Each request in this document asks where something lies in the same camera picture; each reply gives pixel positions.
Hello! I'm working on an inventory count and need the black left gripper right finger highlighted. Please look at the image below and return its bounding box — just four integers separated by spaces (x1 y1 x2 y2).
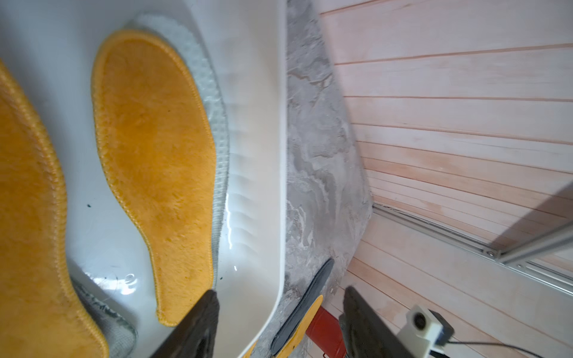
339 286 403 357

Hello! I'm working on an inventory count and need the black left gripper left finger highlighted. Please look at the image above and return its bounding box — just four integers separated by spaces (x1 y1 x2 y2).
151 289 220 358

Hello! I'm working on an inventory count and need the yellow insole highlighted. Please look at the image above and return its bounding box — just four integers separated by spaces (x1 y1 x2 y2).
1 67 109 357
267 295 324 357
91 29 216 327

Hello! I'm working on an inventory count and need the white plastic storage box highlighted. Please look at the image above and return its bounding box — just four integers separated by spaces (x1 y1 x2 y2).
1 1 287 357

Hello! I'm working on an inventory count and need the red pencil cup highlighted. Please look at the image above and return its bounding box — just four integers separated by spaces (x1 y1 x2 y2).
306 307 347 358

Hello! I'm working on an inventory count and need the dark grey insole right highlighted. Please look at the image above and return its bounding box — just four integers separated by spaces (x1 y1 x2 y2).
270 257 334 357

